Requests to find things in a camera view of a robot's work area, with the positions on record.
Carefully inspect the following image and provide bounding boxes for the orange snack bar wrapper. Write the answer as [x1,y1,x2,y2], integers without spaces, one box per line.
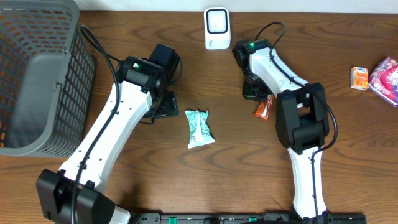
[253,95,275,121]

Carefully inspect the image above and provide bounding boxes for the mint green wipes packet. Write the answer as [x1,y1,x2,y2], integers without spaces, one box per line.
[185,110,215,149]

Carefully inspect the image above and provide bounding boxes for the small orange carton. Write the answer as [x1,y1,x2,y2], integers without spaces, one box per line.
[350,67,369,91]

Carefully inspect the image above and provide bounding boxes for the purple pink floral pack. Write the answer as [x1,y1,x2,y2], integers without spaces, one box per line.
[369,57,397,107]

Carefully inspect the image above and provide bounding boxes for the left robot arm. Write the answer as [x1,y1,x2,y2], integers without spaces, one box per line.
[36,44,182,223]

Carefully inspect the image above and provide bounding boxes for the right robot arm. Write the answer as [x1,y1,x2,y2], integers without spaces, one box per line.
[232,39,330,221]

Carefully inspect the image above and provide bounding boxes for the white barcode scanner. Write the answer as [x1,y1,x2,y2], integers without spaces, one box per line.
[203,7,231,50]

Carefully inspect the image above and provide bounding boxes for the grey plastic mesh basket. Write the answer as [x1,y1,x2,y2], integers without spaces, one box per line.
[1,1,95,157]

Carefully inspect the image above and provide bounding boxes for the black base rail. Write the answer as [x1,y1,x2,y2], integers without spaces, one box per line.
[129,212,367,224]

